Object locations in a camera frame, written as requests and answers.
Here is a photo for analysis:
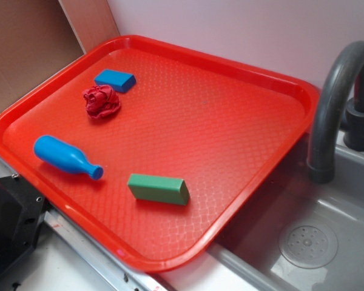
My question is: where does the crumpled red cloth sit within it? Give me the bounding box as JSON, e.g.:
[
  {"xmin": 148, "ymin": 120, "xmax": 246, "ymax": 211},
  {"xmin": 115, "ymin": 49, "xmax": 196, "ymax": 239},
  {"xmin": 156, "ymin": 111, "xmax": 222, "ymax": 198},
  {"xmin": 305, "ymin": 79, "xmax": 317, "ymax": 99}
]
[{"xmin": 83, "ymin": 85, "xmax": 121, "ymax": 119}]

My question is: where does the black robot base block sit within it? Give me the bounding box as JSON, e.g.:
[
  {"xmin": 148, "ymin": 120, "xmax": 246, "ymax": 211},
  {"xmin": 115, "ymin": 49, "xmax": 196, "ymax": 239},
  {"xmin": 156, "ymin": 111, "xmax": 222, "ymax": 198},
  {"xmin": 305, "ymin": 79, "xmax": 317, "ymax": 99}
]
[{"xmin": 0, "ymin": 176, "xmax": 47, "ymax": 279}]

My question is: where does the grey plastic sink basin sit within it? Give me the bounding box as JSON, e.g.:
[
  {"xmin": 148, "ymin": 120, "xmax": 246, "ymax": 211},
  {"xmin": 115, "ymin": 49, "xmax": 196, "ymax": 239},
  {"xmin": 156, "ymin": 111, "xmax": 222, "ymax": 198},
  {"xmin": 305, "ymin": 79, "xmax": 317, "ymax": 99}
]
[{"xmin": 209, "ymin": 137, "xmax": 364, "ymax": 290}]

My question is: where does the silver metal rail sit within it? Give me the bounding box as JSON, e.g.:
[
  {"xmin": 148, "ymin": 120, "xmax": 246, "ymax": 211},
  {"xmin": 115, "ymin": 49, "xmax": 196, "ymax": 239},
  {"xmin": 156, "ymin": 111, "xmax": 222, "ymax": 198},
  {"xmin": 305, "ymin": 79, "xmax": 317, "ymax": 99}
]
[{"xmin": 0, "ymin": 158, "xmax": 164, "ymax": 290}]

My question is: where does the blue plastic bottle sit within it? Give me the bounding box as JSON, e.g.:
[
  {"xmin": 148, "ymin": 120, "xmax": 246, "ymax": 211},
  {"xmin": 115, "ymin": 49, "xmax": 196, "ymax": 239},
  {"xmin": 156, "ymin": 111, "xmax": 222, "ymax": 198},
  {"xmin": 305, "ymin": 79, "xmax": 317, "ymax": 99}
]
[{"xmin": 33, "ymin": 135, "xmax": 104, "ymax": 180}]

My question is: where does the brown cardboard panel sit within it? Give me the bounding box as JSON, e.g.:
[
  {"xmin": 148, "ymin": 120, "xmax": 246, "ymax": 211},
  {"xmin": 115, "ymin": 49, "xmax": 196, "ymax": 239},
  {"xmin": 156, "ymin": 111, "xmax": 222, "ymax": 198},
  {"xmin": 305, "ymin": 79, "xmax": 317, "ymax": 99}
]
[{"xmin": 0, "ymin": 1, "xmax": 120, "ymax": 113}]

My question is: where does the blue rectangular block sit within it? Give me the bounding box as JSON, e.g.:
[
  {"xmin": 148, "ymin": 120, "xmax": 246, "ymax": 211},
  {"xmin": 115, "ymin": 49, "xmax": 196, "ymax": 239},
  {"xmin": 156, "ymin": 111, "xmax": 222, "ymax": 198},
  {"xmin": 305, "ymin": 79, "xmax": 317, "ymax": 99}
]
[{"xmin": 95, "ymin": 69, "xmax": 137, "ymax": 93}]

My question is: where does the grey toy faucet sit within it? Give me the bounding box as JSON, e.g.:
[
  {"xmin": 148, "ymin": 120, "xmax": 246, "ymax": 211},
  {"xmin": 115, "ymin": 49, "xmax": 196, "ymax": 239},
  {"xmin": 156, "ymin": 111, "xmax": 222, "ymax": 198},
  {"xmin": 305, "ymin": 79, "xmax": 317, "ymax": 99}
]
[{"xmin": 307, "ymin": 41, "xmax": 364, "ymax": 184}]

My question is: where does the green rectangular block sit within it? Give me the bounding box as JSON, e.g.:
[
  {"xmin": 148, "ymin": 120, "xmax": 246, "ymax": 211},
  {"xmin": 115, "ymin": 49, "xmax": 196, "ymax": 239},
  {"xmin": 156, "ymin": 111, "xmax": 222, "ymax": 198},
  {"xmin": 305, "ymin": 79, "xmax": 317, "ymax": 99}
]
[{"xmin": 127, "ymin": 174, "xmax": 190, "ymax": 206}]

